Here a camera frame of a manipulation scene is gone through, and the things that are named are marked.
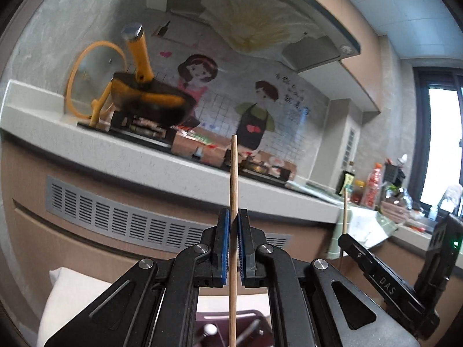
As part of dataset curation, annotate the range hood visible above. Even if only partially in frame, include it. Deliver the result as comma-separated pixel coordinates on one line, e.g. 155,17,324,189
144,0,362,73

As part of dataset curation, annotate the black gas stove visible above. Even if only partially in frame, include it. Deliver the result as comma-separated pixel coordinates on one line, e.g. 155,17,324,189
78,111,297,187

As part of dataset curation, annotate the black utensil holder box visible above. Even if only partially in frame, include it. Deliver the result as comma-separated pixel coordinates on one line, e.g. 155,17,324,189
383,163,406,188

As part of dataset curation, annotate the green white dish towel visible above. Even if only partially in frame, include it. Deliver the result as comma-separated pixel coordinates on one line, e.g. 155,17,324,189
326,204,398,260

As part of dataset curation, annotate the yellow handled frying pan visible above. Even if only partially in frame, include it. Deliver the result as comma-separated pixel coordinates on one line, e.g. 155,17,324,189
89,23,196,128

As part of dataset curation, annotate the maroon plastic utensil caddy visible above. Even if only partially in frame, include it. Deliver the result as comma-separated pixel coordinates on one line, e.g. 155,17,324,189
193,308,273,347

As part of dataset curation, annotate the yellow rimmed glass lid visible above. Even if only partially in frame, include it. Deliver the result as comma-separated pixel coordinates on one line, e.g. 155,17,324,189
65,41,128,119

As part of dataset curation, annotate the dark sauce bottle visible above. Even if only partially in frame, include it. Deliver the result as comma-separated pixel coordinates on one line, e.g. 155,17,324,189
337,171,355,197

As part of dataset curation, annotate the grey vent grille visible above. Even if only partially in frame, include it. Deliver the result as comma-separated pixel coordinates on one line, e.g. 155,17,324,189
45,175,294,255

